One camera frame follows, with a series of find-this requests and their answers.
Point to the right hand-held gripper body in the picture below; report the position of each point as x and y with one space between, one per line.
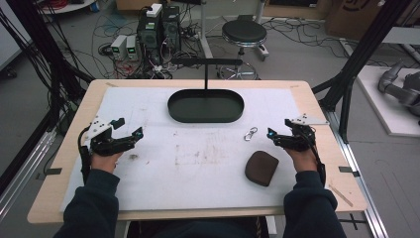
298 140

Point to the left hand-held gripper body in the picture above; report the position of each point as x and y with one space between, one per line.
105 143

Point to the person's left hand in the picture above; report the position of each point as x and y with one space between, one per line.
104 162

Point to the person's right hand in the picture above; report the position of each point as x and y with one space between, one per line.
305 160

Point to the silver carabiner key clip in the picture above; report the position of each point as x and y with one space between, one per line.
251 133

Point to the brown pouch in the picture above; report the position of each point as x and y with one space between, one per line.
261 168

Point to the black tape piece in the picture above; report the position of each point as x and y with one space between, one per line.
53 171
348 170

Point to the white table mat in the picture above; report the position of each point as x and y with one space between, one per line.
185 172

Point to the thin wooden stick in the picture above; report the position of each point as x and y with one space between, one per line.
340 195

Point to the black tray with hanger bar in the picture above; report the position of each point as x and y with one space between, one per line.
204 107

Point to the grey power supply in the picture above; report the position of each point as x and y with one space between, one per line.
132 47
119 46

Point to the black computer tower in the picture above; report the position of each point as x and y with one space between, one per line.
171 28
149 36

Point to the white platform board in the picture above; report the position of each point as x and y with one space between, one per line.
389 115

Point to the black round stool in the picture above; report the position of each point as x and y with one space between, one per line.
244 32

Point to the person's lap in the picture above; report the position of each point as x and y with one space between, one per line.
198 228

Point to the white box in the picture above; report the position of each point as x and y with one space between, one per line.
154 10

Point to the white table leg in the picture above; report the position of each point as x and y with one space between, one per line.
204 33

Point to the cardboard box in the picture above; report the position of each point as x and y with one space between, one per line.
356 15

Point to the aluminium rail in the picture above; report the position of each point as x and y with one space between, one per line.
363 185
23 178

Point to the black frame post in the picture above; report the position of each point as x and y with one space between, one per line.
360 56
49 49

